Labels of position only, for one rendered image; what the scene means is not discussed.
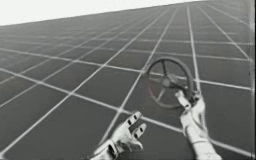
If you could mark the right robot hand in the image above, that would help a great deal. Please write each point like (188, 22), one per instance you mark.
(192, 112)

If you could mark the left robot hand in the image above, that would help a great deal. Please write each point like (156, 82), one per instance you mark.
(125, 135)

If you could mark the dark steering wheel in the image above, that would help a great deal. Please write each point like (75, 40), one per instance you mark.
(167, 81)

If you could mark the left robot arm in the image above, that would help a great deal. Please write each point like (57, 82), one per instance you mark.
(104, 152)

